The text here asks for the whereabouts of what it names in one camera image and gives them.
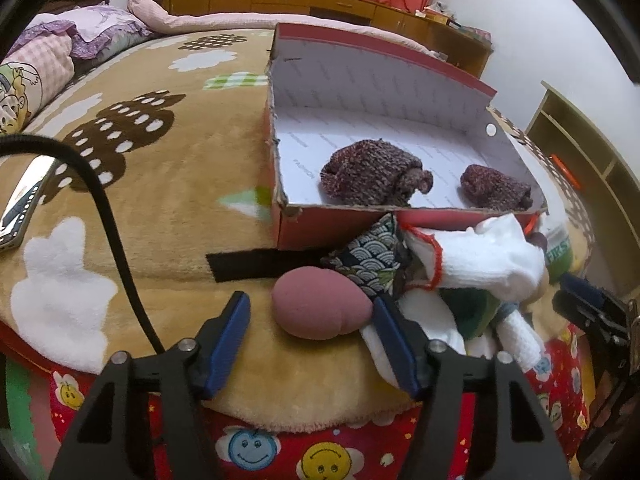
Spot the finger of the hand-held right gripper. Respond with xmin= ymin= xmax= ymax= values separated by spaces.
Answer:
xmin=559 ymin=273 xmax=627 ymax=312
xmin=551 ymin=291 xmax=630 ymax=344

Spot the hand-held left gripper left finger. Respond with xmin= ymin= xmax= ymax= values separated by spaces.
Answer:
xmin=47 ymin=290 xmax=251 ymax=480

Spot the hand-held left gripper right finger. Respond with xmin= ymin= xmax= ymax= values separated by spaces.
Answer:
xmin=372 ymin=295 xmax=573 ymax=480

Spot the plain white sock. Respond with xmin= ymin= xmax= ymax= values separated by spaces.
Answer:
xmin=360 ymin=287 xmax=468 ymax=393

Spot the white sock dark band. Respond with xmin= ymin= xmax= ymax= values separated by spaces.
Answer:
xmin=494 ymin=304 xmax=545 ymax=377

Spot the white sock green cuff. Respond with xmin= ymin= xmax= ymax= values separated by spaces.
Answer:
xmin=439 ymin=287 xmax=503 ymax=342

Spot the pink sock ball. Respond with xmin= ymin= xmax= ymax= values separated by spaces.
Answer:
xmin=271 ymin=267 xmax=374 ymax=341

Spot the red and white cardboard box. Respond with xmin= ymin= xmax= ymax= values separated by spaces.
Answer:
xmin=262 ymin=22 xmax=549 ymax=252

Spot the navy wave-pattern sock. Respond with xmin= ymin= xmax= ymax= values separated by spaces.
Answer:
xmin=320 ymin=213 xmax=413 ymax=301

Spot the white sock red stitching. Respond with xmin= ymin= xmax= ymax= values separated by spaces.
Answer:
xmin=400 ymin=214 xmax=547 ymax=292

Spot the orange plastic object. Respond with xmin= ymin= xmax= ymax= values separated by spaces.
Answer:
xmin=549 ymin=154 xmax=585 ymax=192

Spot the red smiley print sheet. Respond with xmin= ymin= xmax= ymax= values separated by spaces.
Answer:
xmin=0 ymin=317 xmax=598 ymax=480

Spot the small maroon knitted sock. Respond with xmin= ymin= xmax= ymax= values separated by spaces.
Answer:
xmin=460 ymin=162 xmax=534 ymax=211

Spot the beige cloud print blanket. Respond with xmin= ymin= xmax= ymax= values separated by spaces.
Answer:
xmin=0 ymin=24 xmax=603 ymax=436

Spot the wooden open shelf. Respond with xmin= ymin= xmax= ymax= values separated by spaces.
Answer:
xmin=524 ymin=80 xmax=640 ymax=243

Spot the large maroon knitted sock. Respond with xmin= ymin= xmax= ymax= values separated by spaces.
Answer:
xmin=320 ymin=139 xmax=435 ymax=207

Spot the clutter on cabinet top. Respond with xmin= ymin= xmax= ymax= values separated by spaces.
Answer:
xmin=424 ymin=1 xmax=493 ymax=38

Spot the pink quilt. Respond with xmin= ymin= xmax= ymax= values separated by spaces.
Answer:
xmin=126 ymin=0 xmax=437 ymax=57

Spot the pink checked cartoon pillow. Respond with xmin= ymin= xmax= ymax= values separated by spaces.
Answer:
xmin=0 ymin=35 xmax=77 ymax=135

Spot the purple ruffled pillow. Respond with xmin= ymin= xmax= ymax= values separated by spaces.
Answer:
xmin=9 ymin=4 xmax=153 ymax=63

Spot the wooden cabinet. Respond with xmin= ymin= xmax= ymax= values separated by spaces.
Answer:
xmin=161 ymin=0 xmax=495 ymax=80

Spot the black strap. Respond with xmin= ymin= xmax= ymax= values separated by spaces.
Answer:
xmin=206 ymin=247 xmax=333 ymax=284

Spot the black cable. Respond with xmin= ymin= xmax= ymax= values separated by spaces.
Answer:
xmin=0 ymin=134 xmax=167 ymax=357

